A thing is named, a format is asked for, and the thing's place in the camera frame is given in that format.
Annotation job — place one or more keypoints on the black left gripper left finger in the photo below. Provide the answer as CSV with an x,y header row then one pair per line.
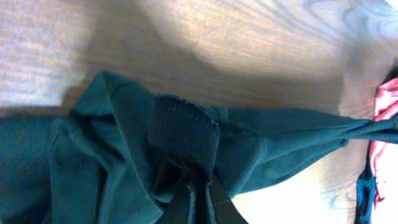
x,y
181,209

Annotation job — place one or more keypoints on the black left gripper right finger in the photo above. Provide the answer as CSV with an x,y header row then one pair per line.
x,y
220,209

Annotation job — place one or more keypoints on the navy blue garment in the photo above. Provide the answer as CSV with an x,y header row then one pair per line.
x,y
365,191

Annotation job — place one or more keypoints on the black polo shirt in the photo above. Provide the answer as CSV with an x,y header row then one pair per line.
x,y
121,151

